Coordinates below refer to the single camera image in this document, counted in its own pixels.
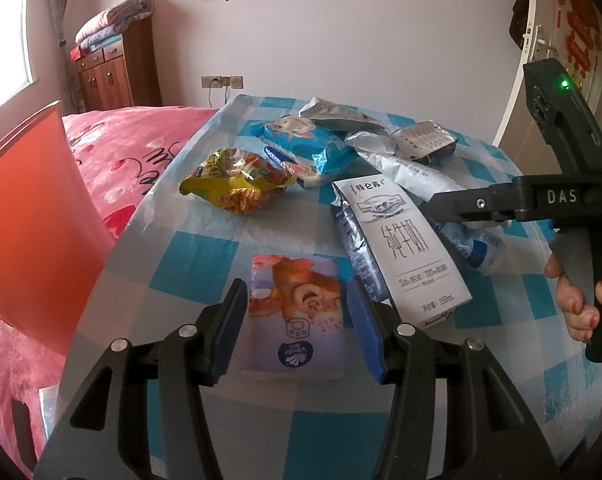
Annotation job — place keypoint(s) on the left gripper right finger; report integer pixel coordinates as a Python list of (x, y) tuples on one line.
[(490, 433)]

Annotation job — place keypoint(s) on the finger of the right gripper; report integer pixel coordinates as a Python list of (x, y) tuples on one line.
[(475, 204)]

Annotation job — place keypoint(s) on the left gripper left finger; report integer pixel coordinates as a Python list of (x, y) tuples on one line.
[(103, 434)]

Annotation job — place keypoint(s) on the white magicday pouch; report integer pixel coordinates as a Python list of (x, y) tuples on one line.
[(481, 250)]

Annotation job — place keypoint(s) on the white milk carton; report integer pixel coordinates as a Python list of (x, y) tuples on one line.
[(424, 283)]

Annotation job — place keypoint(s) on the blue snack bag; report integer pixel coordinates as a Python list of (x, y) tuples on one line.
[(313, 155)]

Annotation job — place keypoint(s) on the purple bread snack package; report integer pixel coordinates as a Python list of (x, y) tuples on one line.
[(295, 323)]

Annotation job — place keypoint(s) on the yellow snack bag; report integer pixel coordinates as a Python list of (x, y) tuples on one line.
[(237, 181)]

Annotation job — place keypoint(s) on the right hand red nails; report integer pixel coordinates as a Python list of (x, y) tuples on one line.
[(581, 318)]

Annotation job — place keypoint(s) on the silver black foil bag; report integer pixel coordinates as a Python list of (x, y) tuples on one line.
[(424, 142)]

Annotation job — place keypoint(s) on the red door decoration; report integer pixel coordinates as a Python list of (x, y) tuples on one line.
[(583, 39)]

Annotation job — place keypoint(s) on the dark clothes on door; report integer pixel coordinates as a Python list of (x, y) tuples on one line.
[(518, 21)]

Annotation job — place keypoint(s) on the white door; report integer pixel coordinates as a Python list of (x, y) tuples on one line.
[(518, 135)]

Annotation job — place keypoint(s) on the silver grey foil bag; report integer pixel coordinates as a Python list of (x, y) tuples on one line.
[(338, 117)]

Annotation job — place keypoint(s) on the blue white checkered cloth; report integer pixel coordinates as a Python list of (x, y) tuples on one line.
[(324, 415)]

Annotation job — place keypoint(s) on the orange plastic bucket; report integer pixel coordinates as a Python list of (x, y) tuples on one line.
[(53, 242)]

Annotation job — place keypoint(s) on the pink bed cover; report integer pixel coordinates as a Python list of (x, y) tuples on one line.
[(121, 154)]

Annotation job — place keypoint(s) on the brown wooden cabinet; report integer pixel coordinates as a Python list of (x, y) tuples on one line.
[(122, 72)]

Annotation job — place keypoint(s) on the window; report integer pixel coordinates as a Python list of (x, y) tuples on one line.
[(15, 70)]

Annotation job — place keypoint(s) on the folded blankets stack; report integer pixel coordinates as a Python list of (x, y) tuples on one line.
[(112, 22)]

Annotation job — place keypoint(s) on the grey curtain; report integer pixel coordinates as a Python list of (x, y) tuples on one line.
[(61, 49)]

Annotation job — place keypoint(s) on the door handle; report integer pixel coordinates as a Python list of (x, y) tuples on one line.
[(537, 45)]

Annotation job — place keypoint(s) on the wall power sockets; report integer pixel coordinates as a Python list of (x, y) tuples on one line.
[(214, 82)]

